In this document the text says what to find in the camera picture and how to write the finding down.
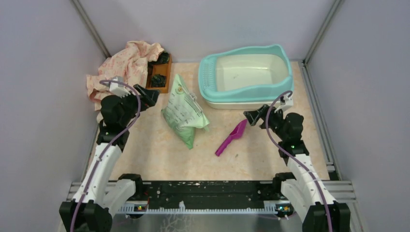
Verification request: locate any wooden tray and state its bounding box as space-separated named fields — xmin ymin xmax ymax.
xmin=146 ymin=52 xmax=172 ymax=94

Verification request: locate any dark plant near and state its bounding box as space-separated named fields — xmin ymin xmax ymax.
xmin=150 ymin=74 xmax=167 ymax=87

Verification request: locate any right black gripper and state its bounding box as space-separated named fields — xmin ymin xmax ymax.
xmin=244 ymin=104 xmax=288 ymax=141

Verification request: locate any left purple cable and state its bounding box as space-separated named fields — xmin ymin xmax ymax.
xmin=69 ymin=79 xmax=142 ymax=232

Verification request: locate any teal litter box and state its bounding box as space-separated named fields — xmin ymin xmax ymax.
xmin=198 ymin=44 xmax=294 ymax=109

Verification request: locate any dark plant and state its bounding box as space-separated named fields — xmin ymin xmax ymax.
xmin=150 ymin=74 xmax=167 ymax=87
xmin=155 ymin=52 xmax=170 ymax=65

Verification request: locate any purple plastic scoop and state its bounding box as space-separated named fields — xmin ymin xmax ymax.
xmin=215 ymin=119 xmax=248 ymax=157

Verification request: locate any pink patterned cloth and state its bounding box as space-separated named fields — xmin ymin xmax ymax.
xmin=86 ymin=41 xmax=164 ymax=111

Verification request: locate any dark plant far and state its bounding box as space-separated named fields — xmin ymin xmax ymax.
xmin=155 ymin=52 xmax=170 ymax=65

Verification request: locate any white slotted cable duct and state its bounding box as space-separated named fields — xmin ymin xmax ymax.
xmin=117 ymin=203 xmax=278 ymax=215

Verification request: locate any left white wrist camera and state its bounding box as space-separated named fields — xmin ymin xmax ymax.
xmin=109 ymin=76 xmax=131 ymax=97

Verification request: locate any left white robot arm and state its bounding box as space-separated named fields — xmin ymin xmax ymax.
xmin=59 ymin=81 xmax=160 ymax=232

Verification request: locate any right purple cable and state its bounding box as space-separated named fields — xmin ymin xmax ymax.
xmin=264 ymin=90 xmax=334 ymax=232

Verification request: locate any purple cable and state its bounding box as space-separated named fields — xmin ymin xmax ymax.
xmin=69 ymin=79 xmax=142 ymax=232
xmin=264 ymin=90 xmax=334 ymax=232

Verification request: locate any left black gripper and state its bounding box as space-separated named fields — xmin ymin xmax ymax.
xmin=116 ymin=84 xmax=160 ymax=127

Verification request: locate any green litter bag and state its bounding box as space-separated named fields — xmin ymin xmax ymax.
xmin=161 ymin=74 xmax=210 ymax=149

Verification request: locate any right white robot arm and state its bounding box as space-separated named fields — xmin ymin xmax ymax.
xmin=244 ymin=105 xmax=351 ymax=232

